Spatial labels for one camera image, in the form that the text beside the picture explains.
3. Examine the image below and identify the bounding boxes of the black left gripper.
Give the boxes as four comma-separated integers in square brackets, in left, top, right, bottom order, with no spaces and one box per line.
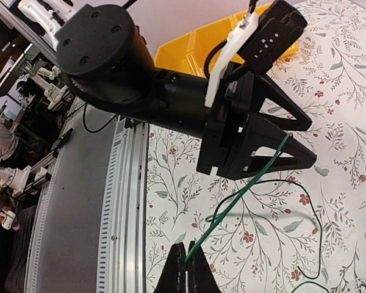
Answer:
[196,72,317,179]

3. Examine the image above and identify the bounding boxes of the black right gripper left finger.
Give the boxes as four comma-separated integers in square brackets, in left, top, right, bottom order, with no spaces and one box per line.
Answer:
[154,242,186,293]

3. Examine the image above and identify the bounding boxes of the black thin cable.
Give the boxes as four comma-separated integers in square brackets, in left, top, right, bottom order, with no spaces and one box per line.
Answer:
[206,179,330,293]

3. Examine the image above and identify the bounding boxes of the yellow far bin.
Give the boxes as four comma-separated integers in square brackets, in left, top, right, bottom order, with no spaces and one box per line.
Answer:
[154,10,300,78]

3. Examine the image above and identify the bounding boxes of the front aluminium rail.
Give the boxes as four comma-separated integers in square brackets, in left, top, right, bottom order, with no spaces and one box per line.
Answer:
[22,109,149,292]

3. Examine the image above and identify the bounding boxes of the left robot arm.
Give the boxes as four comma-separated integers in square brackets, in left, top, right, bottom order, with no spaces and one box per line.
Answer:
[52,1,317,180]

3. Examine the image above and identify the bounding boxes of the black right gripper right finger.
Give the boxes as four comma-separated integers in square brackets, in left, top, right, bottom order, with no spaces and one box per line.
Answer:
[186,246,221,293]

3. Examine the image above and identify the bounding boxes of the floral patterned table mat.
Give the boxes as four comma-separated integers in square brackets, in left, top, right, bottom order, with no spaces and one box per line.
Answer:
[145,0,366,293]

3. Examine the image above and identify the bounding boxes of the person in background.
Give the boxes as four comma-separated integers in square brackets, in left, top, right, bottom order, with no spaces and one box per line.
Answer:
[0,117,19,161]

